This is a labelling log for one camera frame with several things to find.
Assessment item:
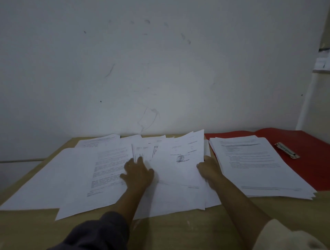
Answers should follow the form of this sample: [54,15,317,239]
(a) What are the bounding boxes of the person's left hand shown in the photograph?
[120,156,155,192]

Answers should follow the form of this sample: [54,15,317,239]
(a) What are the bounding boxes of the person's right hand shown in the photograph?
[196,155,224,190]

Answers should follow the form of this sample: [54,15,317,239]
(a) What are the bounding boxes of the white sheet with printed table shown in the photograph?
[131,137,167,166]

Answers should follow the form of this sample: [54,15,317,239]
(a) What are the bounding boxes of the stamped white paper sheet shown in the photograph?
[152,129,207,211]

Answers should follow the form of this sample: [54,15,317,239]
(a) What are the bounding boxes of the person's left forearm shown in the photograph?
[112,184,149,227]

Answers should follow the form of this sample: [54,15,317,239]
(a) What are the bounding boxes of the person's right forearm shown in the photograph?
[207,175,272,250]

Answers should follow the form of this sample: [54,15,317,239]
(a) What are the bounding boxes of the white paper sheets underneath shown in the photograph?
[133,139,222,220]

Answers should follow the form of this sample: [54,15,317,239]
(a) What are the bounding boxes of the white sheet with header text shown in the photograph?
[75,133,121,149]

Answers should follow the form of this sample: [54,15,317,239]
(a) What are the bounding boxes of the white sheet with text paragraphs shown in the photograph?
[55,144,135,221]

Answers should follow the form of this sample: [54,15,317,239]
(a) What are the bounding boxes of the stack of printed papers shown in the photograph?
[208,135,317,200]

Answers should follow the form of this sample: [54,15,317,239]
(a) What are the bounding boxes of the dark grey sleeve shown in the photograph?
[48,211,130,250]

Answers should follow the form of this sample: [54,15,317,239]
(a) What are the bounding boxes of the metal folder fastener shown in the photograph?
[274,142,300,159]

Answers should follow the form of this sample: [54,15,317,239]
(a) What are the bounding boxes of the blank white paper sheet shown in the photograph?
[0,147,100,211]

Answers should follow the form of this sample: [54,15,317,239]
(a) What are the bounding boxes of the red paper folder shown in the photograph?
[204,127,330,191]

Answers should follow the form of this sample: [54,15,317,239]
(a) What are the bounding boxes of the cream sleeve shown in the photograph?
[253,218,329,250]

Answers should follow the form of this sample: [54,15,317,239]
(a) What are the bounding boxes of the shelf with white papers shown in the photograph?
[313,48,330,74]

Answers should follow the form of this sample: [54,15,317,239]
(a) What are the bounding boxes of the white wall conduit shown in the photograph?
[0,158,47,164]

